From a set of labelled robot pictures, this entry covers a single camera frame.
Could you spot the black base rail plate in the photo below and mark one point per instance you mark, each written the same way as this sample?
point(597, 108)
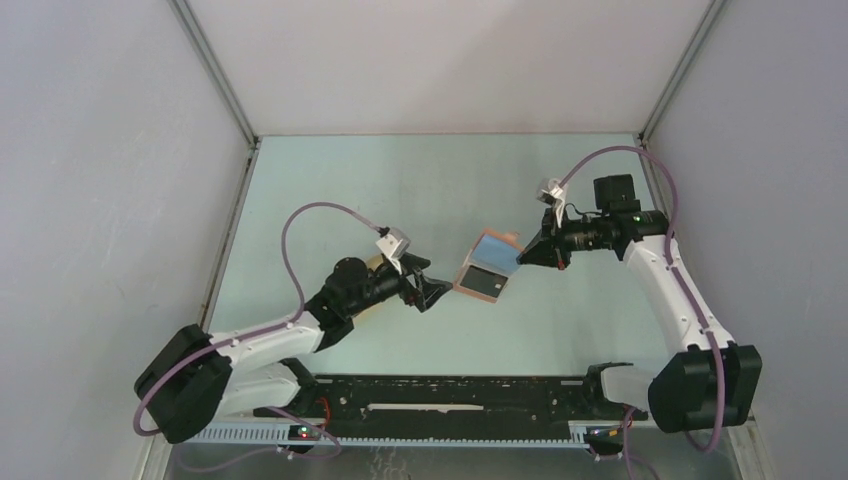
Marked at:
point(455, 408)

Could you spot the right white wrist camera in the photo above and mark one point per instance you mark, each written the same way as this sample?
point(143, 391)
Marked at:
point(553, 192)

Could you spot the black VIP credit card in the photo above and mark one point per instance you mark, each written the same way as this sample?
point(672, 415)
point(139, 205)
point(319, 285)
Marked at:
point(482, 283)

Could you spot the aluminium frame rail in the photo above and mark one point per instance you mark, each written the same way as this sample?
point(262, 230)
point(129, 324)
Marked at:
point(443, 409)

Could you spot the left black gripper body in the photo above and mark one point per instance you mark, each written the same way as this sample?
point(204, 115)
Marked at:
point(411, 295)

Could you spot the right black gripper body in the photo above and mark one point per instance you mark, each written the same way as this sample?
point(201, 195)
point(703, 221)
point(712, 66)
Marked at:
point(569, 236)

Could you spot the yellow oval tray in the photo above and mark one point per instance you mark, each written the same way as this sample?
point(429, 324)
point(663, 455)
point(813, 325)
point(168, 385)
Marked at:
point(372, 263)

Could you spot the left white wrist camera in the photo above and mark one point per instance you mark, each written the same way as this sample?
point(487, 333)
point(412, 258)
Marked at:
point(393, 244)

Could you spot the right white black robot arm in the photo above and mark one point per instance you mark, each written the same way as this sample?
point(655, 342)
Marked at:
point(710, 379)

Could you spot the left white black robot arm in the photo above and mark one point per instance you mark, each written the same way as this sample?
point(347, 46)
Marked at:
point(265, 344)

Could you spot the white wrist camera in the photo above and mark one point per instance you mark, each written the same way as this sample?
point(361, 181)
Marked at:
point(393, 244)
point(553, 192)

